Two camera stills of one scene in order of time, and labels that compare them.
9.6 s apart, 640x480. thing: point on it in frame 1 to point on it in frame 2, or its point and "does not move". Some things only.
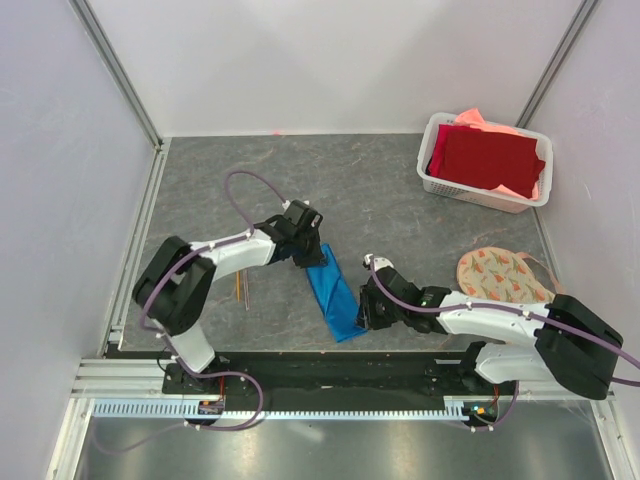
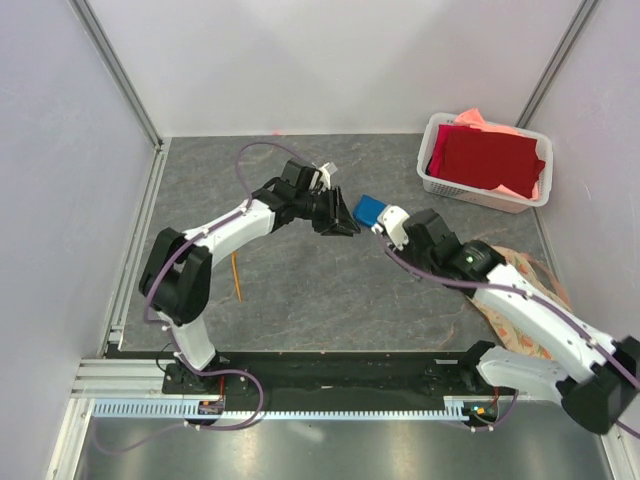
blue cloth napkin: (336, 297) to (367, 210)
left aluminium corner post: (109, 54) does not move
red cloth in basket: (485, 159) does not move
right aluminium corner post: (556, 62) does not move
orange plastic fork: (238, 285) does not move
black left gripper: (315, 258) to (343, 217)
